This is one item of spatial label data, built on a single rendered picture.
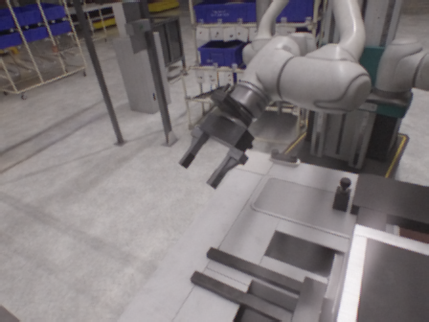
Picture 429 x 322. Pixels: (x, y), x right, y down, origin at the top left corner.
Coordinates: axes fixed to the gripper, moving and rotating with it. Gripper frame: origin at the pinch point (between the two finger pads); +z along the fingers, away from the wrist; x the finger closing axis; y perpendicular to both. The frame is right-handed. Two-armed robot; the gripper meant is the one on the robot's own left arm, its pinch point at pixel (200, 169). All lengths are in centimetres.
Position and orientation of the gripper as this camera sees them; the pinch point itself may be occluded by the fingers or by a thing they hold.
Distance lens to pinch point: 68.0
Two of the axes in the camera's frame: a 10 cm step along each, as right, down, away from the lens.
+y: 5.1, 4.3, 7.4
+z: -5.7, 8.2, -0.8
